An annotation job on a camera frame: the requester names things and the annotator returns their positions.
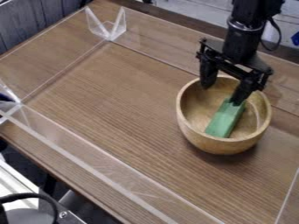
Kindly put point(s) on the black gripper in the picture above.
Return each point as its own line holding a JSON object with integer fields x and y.
{"x": 235, "y": 57}

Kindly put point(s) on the clear acrylic front barrier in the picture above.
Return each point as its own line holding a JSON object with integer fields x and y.
{"x": 131, "y": 196}

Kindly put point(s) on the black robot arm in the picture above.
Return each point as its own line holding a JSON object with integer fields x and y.
{"x": 254, "y": 10}

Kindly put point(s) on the white container in background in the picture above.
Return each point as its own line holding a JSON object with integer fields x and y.
{"x": 289, "y": 25}

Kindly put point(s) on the clear acrylic corner bracket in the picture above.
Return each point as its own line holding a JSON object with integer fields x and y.
{"x": 107, "y": 30}

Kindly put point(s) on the grey metal bracket with screw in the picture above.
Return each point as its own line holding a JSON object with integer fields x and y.
{"x": 28, "y": 215}

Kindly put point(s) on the brown wooden bowl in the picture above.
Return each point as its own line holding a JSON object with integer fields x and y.
{"x": 198, "y": 104}

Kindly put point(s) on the blue object at right edge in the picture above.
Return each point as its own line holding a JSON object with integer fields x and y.
{"x": 295, "y": 39}

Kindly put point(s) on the green rectangular block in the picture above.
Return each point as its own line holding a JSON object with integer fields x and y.
{"x": 225, "y": 119}

